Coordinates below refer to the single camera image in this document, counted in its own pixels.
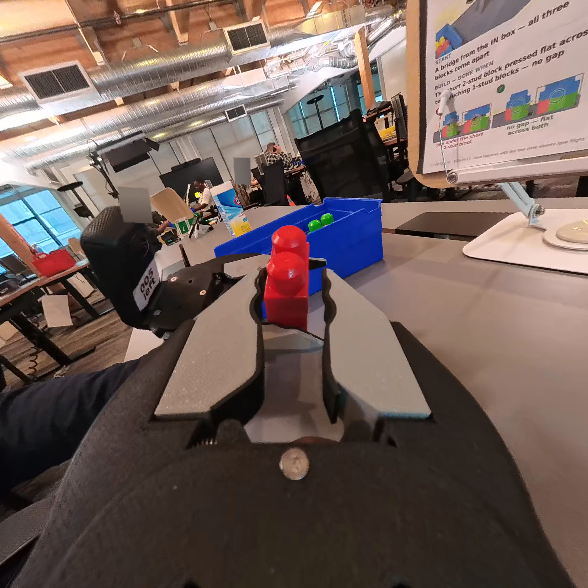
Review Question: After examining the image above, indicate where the person's left forearm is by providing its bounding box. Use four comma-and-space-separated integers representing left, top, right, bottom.
0, 358, 143, 492

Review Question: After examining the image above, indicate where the white document stand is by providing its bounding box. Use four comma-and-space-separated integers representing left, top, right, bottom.
405, 0, 588, 275

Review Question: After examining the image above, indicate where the black office chair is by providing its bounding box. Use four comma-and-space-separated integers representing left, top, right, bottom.
294, 108, 391, 203

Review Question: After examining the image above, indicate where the blue white wipes canister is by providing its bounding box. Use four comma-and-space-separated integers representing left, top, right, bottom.
210, 180, 251, 238

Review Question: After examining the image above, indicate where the printed instruction sheet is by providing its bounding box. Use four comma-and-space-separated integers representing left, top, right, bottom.
423, 0, 588, 174

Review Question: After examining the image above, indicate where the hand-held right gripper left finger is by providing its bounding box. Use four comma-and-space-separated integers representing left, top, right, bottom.
155, 269, 266, 420

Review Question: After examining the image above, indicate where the black desk plate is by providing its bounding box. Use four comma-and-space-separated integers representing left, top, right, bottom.
395, 211, 513, 242

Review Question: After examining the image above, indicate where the blue plastic bin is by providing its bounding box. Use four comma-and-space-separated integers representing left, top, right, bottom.
214, 198, 384, 297

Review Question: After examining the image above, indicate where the wooden background table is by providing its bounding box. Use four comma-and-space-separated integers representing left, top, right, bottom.
0, 259, 115, 382

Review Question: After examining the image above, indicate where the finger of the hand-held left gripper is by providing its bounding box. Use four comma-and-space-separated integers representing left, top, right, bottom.
263, 322, 324, 368
223, 254, 273, 289

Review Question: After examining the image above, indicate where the grey chair armrest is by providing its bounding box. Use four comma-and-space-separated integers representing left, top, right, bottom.
0, 498, 53, 559

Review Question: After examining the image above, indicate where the white air vent grille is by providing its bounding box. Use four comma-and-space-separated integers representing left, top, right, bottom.
18, 61, 96, 104
223, 20, 272, 56

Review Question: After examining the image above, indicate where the black studio light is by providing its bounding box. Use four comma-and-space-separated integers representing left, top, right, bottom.
89, 134, 160, 174

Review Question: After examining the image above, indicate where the red container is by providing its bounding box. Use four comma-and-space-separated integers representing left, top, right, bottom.
32, 249, 76, 277

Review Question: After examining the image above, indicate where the large window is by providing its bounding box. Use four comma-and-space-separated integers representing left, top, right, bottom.
0, 184, 83, 262

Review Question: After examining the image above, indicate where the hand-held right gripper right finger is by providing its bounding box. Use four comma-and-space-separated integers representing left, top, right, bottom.
322, 269, 432, 442

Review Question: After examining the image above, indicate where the silver ventilation duct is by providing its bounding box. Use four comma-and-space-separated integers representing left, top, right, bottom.
0, 9, 407, 120
0, 73, 295, 173

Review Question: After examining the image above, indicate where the large black screen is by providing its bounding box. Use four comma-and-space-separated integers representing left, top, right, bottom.
160, 157, 224, 189

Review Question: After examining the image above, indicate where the red two-stud block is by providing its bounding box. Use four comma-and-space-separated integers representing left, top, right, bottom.
264, 225, 311, 332

